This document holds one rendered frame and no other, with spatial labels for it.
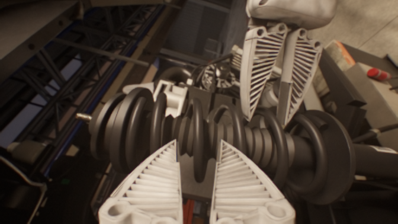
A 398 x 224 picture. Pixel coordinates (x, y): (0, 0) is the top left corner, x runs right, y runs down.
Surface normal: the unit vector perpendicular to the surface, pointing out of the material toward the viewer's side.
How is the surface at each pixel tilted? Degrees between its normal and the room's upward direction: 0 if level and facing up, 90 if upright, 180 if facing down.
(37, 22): 90
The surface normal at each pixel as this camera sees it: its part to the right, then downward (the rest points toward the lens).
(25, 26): 0.22, -0.52
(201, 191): 0.15, -0.24
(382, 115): -0.96, -0.26
